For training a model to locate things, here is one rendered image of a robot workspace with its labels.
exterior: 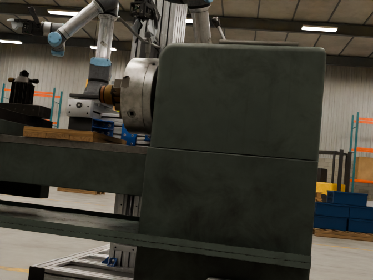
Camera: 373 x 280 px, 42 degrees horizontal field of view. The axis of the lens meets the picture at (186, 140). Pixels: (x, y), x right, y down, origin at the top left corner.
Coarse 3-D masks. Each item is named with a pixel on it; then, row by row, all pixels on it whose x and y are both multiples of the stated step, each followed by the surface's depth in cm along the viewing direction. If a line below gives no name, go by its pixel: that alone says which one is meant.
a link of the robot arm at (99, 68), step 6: (90, 60) 273; (96, 60) 270; (102, 60) 270; (108, 60) 273; (90, 66) 271; (96, 66) 269; (102, 66) 270; (108, 66) 272; (90, 72) 270; (96, 72) 269; (102, 72) 269; (108, 72) 273; (102, 78) 269; (108, 78) 273
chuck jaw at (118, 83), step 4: (116, 80) 189; (120, 80) 189; (124, 80) 187; (128, 80) 187; (116, 84) 189; (120, 84) 188; (124, 84) 186; (128, 84) 186; (112, 88) 197; (116, 88) 189; (120, 88) 188; (112, 92) 197; (116, 92) 194; (116, 96) 198
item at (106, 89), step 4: (108, 84) 203; (100, 88) 201; (104, 88) 201; (108, 88) 200; (100, 92) 200; (104, 92) 200; (108, 92) 199; (100, 96) 201; (104, 96) 200; (108, 96) 199; (112, 96) 199; (100, 100) 202; (104, 100) 202; (108, 100) 200; (112, 100) 199; (116, 100) 201; (112, 104) 203
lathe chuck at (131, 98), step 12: (132, 60) 193; (144, 60) 192; (132, 72) 187; (144, 72) 186; (132, 84) 185; (120, 96) 186; (132, 96) 185; (120, 108) 187; (132, 108) 186; (132, 120) 188; (132, 132) 196; (144, 132) 194
